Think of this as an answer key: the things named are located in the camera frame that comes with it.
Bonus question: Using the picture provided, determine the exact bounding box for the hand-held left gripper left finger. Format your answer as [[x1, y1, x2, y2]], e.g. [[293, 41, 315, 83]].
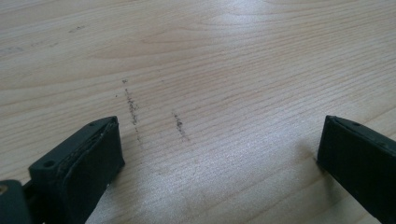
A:
[[28, 116, 126, 224]]

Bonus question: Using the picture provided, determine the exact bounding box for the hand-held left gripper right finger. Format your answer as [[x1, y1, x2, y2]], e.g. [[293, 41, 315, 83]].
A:
[[316, 115, 396, 224]]

